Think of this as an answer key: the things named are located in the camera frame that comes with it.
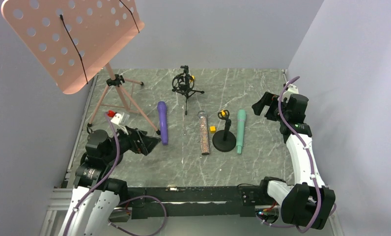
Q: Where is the yellow cube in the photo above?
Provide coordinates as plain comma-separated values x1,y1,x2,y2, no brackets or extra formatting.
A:
209,126,216,133

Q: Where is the purple plastic microphone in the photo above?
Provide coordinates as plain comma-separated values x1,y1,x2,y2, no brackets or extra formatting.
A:
157,101,168,146

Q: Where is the glitter microphone with mesh head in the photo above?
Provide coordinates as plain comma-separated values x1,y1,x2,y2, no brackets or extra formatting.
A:
197,110,210,155

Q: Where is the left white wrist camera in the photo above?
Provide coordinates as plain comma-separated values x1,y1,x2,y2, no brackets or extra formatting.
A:
108,110,130,134

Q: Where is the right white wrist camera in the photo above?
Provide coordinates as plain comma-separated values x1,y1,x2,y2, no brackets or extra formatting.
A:
282,84,299,100

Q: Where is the teal plastic microphone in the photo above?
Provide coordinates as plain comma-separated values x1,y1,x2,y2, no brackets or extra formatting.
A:
236,109,247,154

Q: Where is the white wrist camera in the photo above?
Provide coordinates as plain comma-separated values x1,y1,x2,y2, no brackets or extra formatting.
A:
108,110,130,134
282,84,299,100

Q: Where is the pink perforated music stand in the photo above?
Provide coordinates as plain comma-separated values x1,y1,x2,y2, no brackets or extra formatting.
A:
0,0,161,136

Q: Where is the black round-base microphone stand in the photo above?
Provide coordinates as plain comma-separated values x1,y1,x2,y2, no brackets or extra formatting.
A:
212,110,236,152

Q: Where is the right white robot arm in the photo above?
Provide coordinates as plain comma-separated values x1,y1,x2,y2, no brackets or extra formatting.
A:
252,92,335,230

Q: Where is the black shock mount tripod stand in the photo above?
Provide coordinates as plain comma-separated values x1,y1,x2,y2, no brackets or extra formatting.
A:
171,65,205,115

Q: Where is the black base frame bar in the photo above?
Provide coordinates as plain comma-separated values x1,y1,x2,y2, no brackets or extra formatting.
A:
120,184,275,219

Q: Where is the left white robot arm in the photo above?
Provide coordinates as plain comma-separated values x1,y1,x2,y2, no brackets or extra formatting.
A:
58,127,161,236

